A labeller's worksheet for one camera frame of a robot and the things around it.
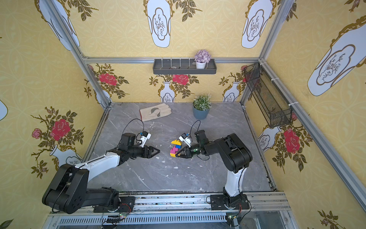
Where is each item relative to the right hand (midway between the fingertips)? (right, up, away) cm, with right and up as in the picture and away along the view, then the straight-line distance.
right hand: (178, 157), depth 88 cm
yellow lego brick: (-1, +10, -2) cm, 10 cm away
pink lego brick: (-3, +5, -2) cm, 6 cm away
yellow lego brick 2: (-3, +2, -2) cm, 4 cm away
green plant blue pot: (+16, +33, +13) cm, 39 cm away
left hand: (-13, +4, -1) cm, 13 cm away
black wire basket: (+59, +30, 0) cm, 67 cm away
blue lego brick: (0, +7, -2) cm, 7 cm away
